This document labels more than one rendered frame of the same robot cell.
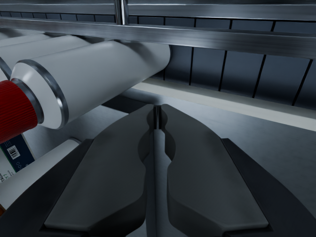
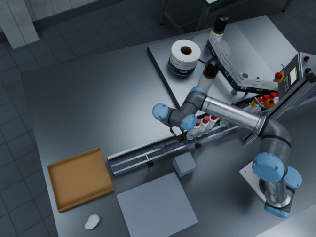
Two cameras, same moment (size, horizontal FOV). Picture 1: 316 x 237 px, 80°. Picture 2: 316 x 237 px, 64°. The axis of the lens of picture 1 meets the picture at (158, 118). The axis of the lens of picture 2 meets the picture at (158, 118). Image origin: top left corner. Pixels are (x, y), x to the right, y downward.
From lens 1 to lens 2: 1.32 m
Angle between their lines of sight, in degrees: 14
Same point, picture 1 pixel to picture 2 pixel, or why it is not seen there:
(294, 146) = (152, 133)
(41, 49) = (202, 128)
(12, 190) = (209, 81)
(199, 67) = not seen: hidden behind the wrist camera
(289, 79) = (166, 143)
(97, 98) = not seen: hidden behind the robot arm
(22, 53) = (203, 127)
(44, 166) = (206, 87)
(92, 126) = not seen: hidden behind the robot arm
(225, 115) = (168, 131)
